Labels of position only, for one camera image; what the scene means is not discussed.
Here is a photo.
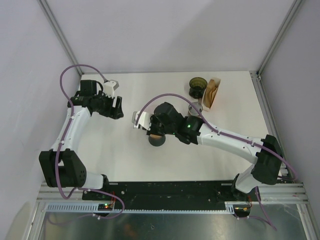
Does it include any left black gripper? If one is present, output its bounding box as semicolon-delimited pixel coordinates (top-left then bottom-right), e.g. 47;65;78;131
93;90;124;120

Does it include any red-rimmed glass carafe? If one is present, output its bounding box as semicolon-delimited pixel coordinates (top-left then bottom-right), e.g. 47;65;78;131
148;134;166;147

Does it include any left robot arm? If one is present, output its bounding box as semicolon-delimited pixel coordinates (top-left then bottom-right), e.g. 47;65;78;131
38;80;124;200

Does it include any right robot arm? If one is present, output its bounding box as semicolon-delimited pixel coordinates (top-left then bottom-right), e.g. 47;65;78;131
147;102;282;201

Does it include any dark green glass dripper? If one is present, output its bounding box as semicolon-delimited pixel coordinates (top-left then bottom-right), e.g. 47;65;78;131
189;77;208;99

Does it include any coffee filter box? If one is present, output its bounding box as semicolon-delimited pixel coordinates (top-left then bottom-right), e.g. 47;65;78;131
201;77;221;112

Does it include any grey glass carafe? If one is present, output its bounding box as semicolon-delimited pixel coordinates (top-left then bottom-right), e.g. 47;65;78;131
188;102;203;117

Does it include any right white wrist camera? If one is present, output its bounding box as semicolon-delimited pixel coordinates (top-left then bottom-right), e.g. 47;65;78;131
131;111;152;131

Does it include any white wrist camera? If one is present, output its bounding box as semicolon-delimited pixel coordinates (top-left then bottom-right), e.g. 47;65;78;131
102;80;119;98
131;111;152;131

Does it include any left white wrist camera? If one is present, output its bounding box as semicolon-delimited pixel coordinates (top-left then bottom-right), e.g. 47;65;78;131
102;80;119;98

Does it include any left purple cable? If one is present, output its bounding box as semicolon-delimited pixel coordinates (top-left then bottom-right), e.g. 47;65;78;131
47;64;126;225

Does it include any purple cable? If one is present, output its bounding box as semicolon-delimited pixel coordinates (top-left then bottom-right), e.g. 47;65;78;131
47;64;126;225
134;92;299;231

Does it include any grey slotted cable duct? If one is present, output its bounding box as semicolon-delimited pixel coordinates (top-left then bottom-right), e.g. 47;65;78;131
44;202;236;214

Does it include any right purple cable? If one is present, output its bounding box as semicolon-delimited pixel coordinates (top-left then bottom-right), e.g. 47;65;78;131
134;92;299;231

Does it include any aluminium frame rail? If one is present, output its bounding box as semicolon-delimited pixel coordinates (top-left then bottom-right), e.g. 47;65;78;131
36;182;307;203

